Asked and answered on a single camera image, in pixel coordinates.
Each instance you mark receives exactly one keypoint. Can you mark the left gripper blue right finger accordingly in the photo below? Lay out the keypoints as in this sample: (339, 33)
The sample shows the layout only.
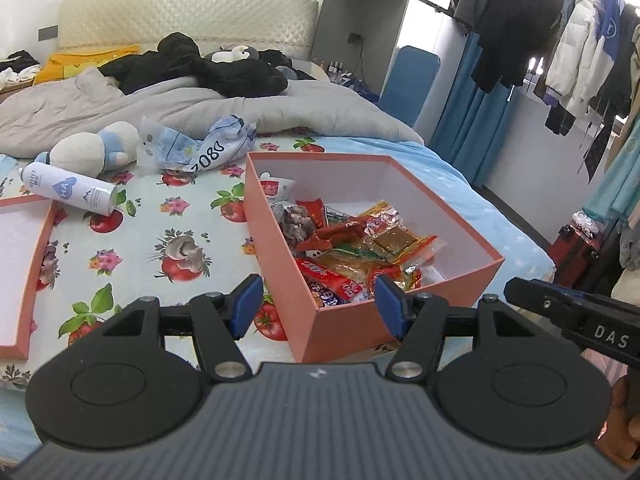
(417, 321)

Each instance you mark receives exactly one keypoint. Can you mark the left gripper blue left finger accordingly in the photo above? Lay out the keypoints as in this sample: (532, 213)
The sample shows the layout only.
(218, 322)

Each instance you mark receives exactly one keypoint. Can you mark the red tofu strip packet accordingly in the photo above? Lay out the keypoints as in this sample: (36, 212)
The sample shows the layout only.
(388, 236)

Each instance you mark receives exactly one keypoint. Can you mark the dark red stick packet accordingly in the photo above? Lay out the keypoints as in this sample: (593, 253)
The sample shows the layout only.
(332, 236)

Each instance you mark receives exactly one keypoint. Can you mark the green pickled vegetable packet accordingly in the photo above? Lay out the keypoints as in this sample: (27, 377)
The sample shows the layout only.
(352, 263)

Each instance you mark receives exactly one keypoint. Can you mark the blue purple snack bag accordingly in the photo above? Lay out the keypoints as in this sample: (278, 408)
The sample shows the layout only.
(323, 296)

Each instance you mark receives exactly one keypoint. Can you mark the red snack packet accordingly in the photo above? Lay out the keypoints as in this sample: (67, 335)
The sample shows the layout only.
(345, 289)

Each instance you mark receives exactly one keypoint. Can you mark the brown snack packet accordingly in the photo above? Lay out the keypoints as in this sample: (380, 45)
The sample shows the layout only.
(295, 223)

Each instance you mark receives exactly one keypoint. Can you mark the person's right hand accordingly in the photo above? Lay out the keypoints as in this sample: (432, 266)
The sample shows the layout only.
(619, 439)

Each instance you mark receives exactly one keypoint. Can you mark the pink open gift box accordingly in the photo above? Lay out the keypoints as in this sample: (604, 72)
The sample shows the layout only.
(337, 188)

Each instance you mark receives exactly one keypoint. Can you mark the floral tablecloth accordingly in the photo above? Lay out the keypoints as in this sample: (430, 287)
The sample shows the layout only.
(172, 236)

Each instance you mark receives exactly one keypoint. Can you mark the blue bed sheet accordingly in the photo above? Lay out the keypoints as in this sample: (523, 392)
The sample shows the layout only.
(522, 257)

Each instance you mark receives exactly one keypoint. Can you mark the white spray bottle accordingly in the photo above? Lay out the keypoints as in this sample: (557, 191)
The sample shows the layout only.
(68, 188)

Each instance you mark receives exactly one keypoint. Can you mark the crumpled white race bib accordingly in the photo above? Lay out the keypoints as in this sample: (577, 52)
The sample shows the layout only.
(229, 138)

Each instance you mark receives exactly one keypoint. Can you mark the clear blue plastic bag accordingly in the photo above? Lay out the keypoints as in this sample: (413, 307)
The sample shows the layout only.
(161, 147)

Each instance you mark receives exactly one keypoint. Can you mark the blue curtain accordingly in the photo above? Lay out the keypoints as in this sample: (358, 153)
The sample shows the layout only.
(473, 125)

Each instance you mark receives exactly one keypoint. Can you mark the white blue plush toy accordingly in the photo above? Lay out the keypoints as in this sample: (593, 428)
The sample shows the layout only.
(91, 154)

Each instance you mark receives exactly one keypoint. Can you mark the pink box lid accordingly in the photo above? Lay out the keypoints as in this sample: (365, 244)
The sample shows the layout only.
(26, 224)

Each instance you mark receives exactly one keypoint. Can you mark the blue chair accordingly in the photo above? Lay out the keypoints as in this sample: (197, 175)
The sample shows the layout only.
(408, 84)

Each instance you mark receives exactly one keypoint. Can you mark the black white plush toy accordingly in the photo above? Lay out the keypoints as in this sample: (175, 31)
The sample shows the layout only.
(237, 53)

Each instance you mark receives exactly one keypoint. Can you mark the black clothes pile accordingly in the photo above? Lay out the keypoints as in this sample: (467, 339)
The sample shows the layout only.
(264, 73)

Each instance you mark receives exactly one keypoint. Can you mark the grey duvet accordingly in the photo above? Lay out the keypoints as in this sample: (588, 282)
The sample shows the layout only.
(35, 119)

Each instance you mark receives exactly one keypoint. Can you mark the yellow pillow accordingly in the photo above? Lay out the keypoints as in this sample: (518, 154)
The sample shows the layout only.
(64, 65)

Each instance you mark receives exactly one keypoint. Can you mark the hanging clothes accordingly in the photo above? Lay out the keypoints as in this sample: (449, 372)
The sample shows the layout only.
(556, 54)

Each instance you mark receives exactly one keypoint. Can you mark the cream padded headboard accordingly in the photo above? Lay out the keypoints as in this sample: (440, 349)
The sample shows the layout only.
(99, 25)

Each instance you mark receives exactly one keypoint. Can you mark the grey wardrobe cabinet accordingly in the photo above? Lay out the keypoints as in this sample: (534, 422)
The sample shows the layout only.
(364, 35)

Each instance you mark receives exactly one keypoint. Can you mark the cardboard box with clothes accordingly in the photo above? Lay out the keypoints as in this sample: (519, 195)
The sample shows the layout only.
(18, 71)

